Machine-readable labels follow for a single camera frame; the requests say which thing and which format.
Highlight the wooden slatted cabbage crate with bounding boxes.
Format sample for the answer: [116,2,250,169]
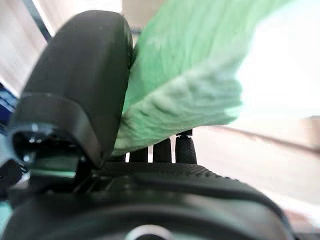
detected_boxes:
[197,117,320,226]

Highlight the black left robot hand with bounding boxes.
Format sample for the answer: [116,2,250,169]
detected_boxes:
[0,9,293,240]

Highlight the blue plastic shopping basket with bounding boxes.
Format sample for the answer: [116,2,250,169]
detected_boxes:
[0,79,22,131]

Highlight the napa cabbage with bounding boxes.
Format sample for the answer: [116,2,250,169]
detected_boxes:
[111,0,298,157]

